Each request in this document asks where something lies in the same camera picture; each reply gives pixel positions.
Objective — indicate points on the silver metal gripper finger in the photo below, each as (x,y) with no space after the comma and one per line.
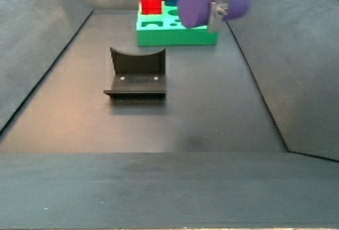
(219,10)

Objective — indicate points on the purple cylinder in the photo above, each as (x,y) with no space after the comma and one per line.
(194,11)

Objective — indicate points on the green shape sorter base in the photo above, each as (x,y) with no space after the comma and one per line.
(163,30)

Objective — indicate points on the red cube block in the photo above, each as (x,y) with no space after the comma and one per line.
(151,7)

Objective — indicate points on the black curved cradle stand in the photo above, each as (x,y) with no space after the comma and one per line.
(139,74)

